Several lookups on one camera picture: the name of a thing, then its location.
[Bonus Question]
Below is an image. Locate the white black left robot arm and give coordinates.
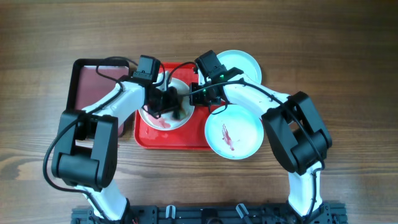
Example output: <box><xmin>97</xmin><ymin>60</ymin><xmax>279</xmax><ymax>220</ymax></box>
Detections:
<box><xmin>43</xmin><ymin>78</ymin><xmax>190</xmax><ymax>223</ymax></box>

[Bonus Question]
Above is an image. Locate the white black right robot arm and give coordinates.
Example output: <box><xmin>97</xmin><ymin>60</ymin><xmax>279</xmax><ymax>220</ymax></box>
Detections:
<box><xmin>187</xmin><ymin>74</ymin><xmax>332</xmax><ymax>222</ymax></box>

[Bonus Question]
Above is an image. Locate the red serving tray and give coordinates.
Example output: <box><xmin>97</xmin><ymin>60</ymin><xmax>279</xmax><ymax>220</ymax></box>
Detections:
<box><xmin>134</xmin><ymin>63</ymin><xmax>223</xmax><ymax>150</ymax></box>

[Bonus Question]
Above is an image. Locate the green yellow sponge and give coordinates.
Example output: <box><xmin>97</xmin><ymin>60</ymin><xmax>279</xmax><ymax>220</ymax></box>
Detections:
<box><xmin>172</xmin><ymin>106</ymin><xmax>185</xmax><ymax>120</ymax></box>

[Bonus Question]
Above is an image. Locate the light green plate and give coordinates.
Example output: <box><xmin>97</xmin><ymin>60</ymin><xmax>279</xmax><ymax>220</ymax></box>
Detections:
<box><xmin>199</xmin><ymin>50</ymin><xmax>262</xmax><ymax>84</ymax></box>
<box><xmin>205</xmin><ymin>105</ymin><xmax>264</xmax><ymax>160</ymax></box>

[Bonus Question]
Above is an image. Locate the white plate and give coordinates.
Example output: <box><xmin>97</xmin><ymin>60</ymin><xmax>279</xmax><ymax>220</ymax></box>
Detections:
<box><xmin>139</xmin><ymin>71</ymin><xmax>195</xmax><ymax>131</ymax></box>

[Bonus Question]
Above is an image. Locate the black water tray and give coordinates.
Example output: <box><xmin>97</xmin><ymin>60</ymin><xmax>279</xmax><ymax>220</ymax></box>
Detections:
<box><xmin>66</xmin><ymin>58</ymin><xmax>131</xmax><ymax>138</ymax></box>

